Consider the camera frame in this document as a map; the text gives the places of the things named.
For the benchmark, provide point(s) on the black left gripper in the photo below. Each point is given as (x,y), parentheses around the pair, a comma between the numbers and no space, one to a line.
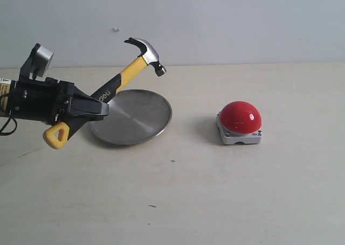
(36,100)

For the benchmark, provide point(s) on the yellow black claw hammer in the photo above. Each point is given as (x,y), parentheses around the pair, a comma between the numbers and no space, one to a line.
(116,89)

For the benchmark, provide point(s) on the red dome push button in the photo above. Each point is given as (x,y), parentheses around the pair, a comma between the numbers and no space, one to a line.
(239,122)

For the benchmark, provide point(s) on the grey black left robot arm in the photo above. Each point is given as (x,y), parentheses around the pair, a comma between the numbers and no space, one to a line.
(6,87)

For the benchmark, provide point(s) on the round stainless steel plate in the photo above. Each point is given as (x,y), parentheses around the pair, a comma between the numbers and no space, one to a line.
(135,116)

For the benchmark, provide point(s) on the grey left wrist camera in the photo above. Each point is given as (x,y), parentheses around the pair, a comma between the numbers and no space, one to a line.
(37,63)

